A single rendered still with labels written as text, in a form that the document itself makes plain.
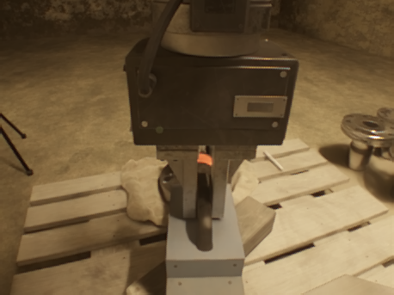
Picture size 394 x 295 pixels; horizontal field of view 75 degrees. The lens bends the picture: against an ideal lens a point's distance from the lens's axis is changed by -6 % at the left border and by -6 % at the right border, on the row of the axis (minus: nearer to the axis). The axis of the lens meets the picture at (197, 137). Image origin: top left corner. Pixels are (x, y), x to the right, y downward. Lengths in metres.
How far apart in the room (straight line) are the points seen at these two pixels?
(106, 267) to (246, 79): 0.64
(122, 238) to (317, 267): 0.57
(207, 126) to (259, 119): 0.07
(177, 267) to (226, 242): 0.10
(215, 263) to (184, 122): 0.26
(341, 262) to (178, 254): 0.54
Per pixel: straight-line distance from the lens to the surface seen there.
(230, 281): 0.54
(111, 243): 0.89
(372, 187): 1.49
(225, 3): 0.29
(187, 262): 0.51
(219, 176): 0.48
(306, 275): 0.84
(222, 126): 0.38
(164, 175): 1.00
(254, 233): 0.77
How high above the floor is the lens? 0.80
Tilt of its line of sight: 30 degrees down
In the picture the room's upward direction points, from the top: 1 degrees clockwise
